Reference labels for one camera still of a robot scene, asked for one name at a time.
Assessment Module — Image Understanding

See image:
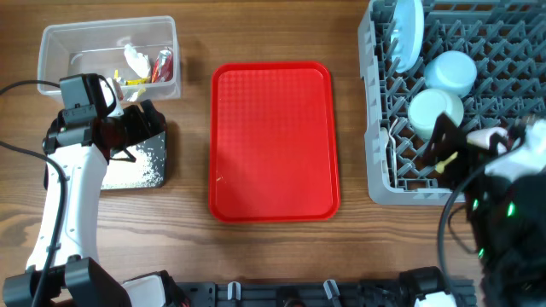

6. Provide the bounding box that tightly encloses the yellow plastic cup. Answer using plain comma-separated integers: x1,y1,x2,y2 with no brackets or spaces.
435,152,458,174

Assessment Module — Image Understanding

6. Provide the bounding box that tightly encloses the mint green bowl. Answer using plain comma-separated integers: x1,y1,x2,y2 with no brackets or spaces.
408,89,464,141

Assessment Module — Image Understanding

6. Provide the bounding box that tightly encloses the white rice pile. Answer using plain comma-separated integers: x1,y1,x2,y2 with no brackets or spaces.
102,132,167,190

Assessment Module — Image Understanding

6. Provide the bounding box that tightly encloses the yellow candy wrapper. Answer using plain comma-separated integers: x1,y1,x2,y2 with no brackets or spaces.
113,70,151,102

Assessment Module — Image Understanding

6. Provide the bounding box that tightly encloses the light blue bowl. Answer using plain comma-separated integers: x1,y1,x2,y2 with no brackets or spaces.
423,50,478,97

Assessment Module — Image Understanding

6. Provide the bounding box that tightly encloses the white tissue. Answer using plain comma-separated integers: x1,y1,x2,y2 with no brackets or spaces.
124,44,151,78

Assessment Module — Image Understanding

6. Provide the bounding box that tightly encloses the red snack wrapper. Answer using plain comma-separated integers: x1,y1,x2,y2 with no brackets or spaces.
151,48,173,83

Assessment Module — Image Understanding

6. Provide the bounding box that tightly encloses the light blue plate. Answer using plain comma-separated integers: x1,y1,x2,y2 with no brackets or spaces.
390,0,424,73

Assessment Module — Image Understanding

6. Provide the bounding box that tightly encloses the white plastic fork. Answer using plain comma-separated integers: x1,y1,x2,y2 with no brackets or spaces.
388,118,408,188

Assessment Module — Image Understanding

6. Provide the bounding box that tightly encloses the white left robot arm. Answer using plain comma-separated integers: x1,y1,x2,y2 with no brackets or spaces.
3,100,171,306

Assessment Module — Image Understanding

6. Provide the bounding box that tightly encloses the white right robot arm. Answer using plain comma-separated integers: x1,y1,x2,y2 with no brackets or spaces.
400,114,545,306

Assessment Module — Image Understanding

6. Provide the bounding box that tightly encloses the grey dishwasher rack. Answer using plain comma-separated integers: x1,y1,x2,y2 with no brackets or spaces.
357,1,545,206

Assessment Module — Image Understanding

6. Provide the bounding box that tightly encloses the black plastic bin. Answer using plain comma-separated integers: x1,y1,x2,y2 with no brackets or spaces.
43,101,167,190

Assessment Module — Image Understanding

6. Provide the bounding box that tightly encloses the clear plastic bin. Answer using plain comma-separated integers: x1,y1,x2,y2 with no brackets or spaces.
38,15,182,102

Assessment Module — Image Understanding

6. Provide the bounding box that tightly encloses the red plastic tray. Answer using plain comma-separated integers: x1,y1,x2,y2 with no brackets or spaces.
208,61,340,223

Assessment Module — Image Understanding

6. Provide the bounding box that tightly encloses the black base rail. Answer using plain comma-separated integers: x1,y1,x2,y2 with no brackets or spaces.
174,279,475,307

